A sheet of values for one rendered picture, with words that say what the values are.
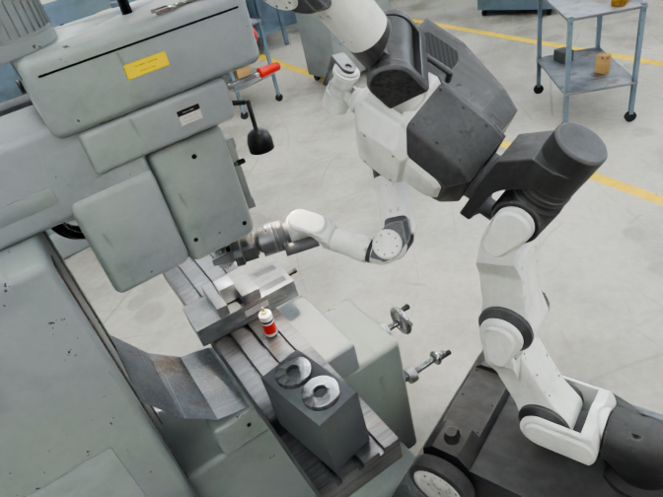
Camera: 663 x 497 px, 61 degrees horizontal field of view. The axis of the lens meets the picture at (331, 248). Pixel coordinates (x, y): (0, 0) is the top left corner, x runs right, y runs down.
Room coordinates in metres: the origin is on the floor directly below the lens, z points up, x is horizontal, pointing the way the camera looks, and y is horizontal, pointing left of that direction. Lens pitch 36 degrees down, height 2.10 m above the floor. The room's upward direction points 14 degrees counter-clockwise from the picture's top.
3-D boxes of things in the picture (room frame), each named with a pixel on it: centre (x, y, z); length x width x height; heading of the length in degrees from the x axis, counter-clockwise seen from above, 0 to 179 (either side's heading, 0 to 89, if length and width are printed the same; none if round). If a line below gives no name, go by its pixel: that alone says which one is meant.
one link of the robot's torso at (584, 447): (0.92, -0.53, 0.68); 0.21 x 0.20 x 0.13; 46
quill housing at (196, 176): (1.30, 0.30, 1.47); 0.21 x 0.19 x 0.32; 25
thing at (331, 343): (1.30, 0.30, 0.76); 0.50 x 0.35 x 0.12; 115
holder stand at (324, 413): (0.90, 0.13, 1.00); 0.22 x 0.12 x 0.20; 35
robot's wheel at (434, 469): (0.92, -0.15, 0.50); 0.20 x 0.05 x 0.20; 46
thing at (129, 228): (1.22, 0.48, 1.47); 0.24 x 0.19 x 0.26; 25
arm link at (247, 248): (1.31, 0.21, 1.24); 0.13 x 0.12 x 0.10; 6
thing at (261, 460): (1.31, 0.28, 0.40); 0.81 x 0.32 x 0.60; 115
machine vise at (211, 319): (1.45, 0.33, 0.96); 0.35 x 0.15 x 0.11; 113
